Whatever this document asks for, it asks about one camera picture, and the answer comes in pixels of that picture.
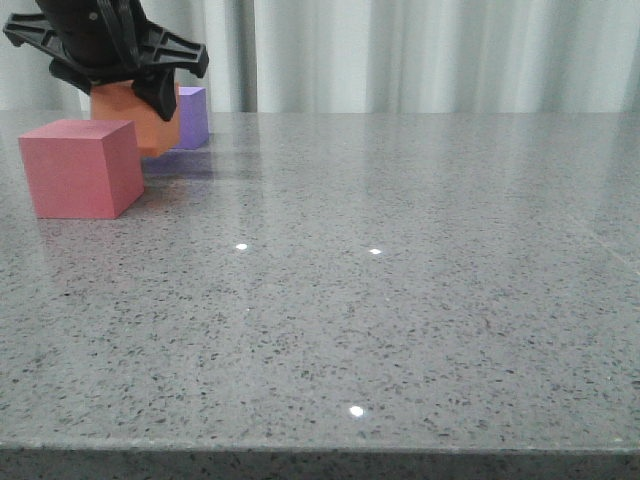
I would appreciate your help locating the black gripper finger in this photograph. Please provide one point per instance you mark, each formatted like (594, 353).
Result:
(160, 97)

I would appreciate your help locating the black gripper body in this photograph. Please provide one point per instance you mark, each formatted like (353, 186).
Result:
(94, 43)

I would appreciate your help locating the orange foam cube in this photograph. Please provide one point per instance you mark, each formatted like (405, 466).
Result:
(117, 101)

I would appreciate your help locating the purple foam cube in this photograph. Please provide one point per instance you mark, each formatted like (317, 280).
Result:
(193, 118)

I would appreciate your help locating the pale green curtain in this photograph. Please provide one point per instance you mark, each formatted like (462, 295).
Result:
(413, 56)

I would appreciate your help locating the pink foam cube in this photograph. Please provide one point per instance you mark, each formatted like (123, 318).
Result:
(82, 168)

